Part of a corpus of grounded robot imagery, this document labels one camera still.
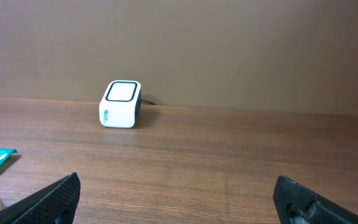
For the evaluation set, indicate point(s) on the white barcode scanner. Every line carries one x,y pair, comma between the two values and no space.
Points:
120,104

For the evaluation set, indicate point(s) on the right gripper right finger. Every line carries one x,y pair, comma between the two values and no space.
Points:
296,203

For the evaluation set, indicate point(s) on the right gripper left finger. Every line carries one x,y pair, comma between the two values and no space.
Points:
54,204

